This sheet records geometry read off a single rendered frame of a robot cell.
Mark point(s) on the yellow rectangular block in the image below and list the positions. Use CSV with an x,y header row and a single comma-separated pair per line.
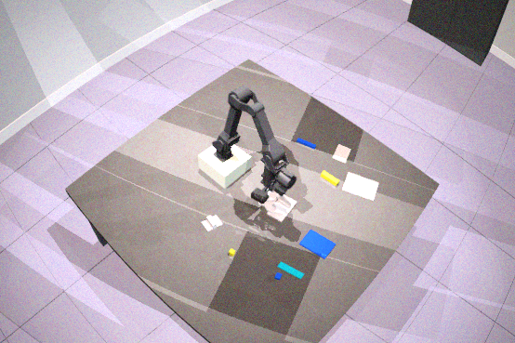
x,y
329,178

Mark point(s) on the cyan flat bar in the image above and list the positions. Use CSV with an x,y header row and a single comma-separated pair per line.
x,y
292,271

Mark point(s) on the blue flat rectangular plate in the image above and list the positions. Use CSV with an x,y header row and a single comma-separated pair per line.
x,y
317,244

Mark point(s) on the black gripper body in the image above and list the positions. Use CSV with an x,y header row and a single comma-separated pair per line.
x,y
262,195

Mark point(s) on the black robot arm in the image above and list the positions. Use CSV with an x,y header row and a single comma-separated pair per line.
x,y
272,150

